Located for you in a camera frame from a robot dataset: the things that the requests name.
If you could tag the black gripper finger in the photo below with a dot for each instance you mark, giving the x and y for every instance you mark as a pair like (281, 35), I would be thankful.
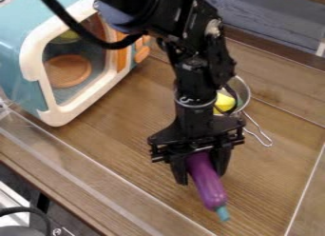
(179, 170)
(220, 156)

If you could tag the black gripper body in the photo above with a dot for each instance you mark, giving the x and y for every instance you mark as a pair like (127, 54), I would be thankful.
(203, 127)

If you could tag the purple toy eggplant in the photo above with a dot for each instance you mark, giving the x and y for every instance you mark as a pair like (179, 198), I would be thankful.
(208, 184)

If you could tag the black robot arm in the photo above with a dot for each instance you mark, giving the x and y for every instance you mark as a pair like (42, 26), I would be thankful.
(188, 29)

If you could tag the yellow toy banana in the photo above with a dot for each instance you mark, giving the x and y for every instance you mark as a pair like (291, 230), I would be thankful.
(224, 103)

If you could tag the clear acrylic barrier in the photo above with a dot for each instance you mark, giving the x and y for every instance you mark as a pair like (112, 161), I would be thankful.
(115, 207)

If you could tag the orange microwave turntable plate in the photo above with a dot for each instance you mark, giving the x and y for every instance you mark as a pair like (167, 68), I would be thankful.
(67, 70)

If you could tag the blue toy microwave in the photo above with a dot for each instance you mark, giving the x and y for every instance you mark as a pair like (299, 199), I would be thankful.
(34, 36)

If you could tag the silver pot with handle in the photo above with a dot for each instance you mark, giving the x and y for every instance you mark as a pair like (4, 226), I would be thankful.
(239, 90)

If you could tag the black device with cable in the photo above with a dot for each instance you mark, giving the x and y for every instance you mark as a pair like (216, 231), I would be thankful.
(26, 229)

